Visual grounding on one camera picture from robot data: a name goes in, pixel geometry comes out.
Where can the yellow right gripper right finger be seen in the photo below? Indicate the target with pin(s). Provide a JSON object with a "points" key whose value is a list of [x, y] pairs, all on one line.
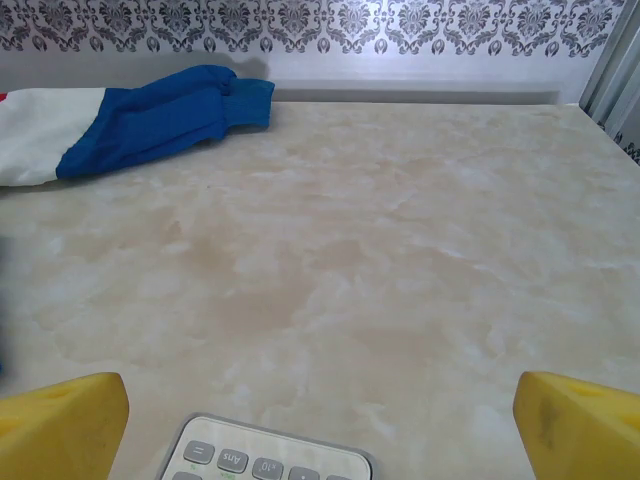
{"points": [[585, 435]]}

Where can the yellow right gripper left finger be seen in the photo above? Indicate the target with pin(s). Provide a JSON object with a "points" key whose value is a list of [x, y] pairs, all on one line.
{"points": [[60, 430]]}

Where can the blue white red hooded jacket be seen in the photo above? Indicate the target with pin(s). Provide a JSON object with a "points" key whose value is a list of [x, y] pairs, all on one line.
{"points": [[150, 125]]}

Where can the white scientific calculator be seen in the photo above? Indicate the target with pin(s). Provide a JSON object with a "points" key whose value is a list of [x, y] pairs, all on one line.
{"points": [[260, 450]]}

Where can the aluminium frame post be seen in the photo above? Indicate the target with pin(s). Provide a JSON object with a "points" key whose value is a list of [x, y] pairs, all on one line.
{"points": [[607, 75]]}

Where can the aluminium rear frame rail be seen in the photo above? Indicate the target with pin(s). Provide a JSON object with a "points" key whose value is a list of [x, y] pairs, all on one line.
{"points": [[400, 92]]}

